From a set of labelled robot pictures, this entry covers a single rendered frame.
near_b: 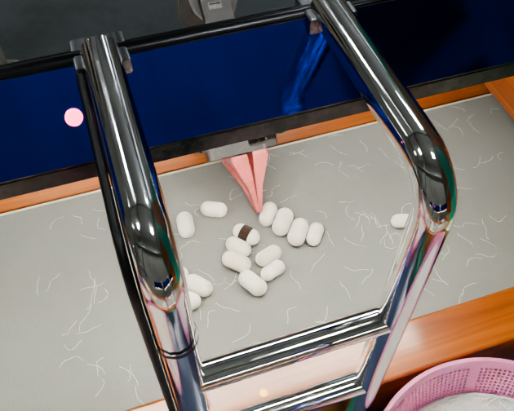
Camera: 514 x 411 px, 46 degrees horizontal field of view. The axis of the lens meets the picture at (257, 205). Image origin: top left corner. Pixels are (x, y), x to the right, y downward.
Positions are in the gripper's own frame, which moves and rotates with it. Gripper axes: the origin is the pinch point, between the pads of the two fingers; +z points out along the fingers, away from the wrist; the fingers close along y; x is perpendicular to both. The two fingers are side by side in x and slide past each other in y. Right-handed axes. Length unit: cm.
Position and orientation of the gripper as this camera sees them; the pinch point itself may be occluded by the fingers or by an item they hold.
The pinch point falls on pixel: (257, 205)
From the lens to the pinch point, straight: 73.7
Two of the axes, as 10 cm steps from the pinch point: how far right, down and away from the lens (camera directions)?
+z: 2.4, 9.7, 0.9
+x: -2.1, -0.4, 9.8
